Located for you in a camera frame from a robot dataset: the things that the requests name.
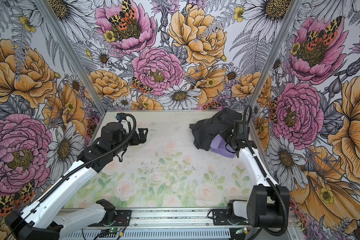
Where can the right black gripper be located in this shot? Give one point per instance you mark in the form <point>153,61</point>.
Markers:
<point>223,134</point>

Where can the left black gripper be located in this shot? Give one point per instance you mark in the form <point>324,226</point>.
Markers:
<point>142,137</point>

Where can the lavender purple cloth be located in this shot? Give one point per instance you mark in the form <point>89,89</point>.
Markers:
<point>219,146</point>

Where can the dark grey cloth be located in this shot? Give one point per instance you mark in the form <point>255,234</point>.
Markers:
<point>204,131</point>

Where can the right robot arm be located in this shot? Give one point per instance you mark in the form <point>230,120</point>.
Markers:
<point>268,204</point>

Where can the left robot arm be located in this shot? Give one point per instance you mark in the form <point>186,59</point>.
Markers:
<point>40,220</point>

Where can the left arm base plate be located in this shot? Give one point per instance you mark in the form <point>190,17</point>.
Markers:
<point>117,218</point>

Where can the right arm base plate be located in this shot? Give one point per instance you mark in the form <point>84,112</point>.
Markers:
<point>222,217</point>

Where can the aluminium front rail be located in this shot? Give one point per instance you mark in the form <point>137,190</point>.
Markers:
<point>160,218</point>

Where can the white vented cable duct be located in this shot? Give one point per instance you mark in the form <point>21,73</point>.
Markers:
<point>154,234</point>

